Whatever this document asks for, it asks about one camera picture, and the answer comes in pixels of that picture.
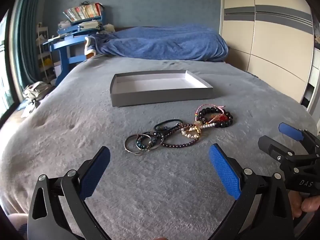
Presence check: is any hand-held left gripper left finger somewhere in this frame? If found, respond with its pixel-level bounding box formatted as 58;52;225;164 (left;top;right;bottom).
27;145;111;240

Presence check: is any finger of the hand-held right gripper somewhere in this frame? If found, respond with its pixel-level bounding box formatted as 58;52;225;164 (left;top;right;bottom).
278;122;320;154
258;135;310;163

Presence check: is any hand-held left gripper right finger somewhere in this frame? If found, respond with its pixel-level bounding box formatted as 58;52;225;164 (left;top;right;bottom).
209;143;295;240

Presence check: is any black bead bracelet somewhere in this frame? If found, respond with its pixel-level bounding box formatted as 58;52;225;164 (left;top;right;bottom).
199;107;234;128

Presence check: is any gold pearl bracelet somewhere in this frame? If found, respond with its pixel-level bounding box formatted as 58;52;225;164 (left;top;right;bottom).
180;122;217;138

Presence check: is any red bead bracelet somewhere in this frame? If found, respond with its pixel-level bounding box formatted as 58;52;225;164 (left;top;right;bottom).
214;113;230;123

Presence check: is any pink string bracelet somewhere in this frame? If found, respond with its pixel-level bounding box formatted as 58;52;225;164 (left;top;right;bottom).
195;104;225;121

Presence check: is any person's right hand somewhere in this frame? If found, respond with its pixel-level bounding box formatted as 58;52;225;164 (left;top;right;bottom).
291;191;320;218

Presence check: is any silver bangle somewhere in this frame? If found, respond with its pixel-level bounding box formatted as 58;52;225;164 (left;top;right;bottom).
136;133;164;153
124;134;153;155

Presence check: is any grey bed blanket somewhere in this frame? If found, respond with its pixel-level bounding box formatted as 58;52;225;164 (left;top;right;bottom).
0;55;318;240

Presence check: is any white cabinet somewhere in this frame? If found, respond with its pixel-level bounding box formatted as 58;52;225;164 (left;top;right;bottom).
300;17;320;130

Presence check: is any beige wardrobe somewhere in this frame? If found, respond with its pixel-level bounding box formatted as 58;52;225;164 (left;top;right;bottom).
219;0;314;103

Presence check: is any grey bag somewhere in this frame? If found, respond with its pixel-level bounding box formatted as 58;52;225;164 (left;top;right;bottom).
22;81;52;105

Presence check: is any blue desk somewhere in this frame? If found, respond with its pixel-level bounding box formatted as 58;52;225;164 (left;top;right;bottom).
42;15;103;85

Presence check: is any window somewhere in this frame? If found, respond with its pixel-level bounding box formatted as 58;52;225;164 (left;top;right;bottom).
0;10;15;117

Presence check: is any white storage rack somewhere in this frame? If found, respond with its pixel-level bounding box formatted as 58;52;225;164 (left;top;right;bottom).
36;23;54;80

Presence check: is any blue blanket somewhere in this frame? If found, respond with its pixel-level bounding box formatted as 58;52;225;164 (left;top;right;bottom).
85;24;229;62

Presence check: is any teal curtain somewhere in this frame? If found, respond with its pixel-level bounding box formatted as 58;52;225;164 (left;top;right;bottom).
10;0;48;100

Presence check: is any stack of papers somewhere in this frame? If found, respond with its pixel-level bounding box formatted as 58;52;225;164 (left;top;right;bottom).
77;20;103;32

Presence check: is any row of books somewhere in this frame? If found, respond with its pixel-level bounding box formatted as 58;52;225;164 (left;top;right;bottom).
63;2;104;22

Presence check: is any dark purple bead necklace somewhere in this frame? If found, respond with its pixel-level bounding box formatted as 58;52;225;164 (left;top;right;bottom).
161;123;202;148

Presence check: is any blue bead bracelet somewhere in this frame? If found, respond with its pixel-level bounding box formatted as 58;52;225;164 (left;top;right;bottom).
135;131;163;149

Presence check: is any black hair tie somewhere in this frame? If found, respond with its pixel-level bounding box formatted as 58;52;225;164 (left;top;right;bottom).
154;119;182;132

